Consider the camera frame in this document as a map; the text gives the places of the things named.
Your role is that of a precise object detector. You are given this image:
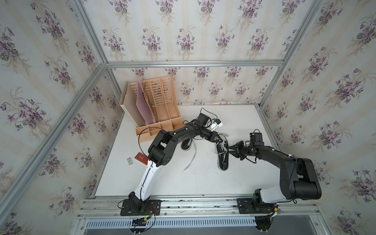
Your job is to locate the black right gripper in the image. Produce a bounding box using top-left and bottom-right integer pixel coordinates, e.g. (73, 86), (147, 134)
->
(226, 139), (254, 160)

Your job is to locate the black canvas sneaker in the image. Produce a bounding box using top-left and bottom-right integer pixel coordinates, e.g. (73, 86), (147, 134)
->
(215, 134), (229, 171)
(181, 138), (197, 172)

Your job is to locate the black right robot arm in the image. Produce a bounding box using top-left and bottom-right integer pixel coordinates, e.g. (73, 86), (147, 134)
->
(228, 141), (322, 206)

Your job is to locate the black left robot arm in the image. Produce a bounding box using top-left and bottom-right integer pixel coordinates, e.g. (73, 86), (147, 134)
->
(128, 121), (222, 213)

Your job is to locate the peach plastic file organizer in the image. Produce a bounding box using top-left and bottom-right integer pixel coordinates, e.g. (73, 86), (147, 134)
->
(127, 76), (183, 142)

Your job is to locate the red card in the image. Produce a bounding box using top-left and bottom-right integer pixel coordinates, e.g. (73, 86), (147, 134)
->
(135, 152), (148, 165)

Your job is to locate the pink folder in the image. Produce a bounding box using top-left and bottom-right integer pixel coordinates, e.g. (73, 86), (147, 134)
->
(136, 79), (155, 124)

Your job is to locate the beige folder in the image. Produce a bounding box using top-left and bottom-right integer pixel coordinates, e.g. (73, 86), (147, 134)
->
(119, 81), (146, 127)

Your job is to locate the small circuit board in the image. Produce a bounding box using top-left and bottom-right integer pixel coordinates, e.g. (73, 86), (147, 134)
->
(130, 218), (147, 228)

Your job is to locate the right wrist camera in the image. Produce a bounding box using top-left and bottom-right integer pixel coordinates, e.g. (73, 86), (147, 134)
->
(250, 132), (264, 147)

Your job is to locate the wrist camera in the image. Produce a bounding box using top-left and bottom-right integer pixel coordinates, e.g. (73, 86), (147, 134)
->
(250, 132), (264, 147)
(194, 113), (223, 131)

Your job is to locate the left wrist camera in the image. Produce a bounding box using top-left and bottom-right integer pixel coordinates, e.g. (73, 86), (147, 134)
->
(194, 113), (223, 131)

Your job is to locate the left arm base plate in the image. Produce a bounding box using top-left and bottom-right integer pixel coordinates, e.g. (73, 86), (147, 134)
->
(120, 199), (162, 216)

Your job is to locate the aluminium rail frame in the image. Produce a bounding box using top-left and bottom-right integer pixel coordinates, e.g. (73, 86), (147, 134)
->
(0, 0), (333, 235)

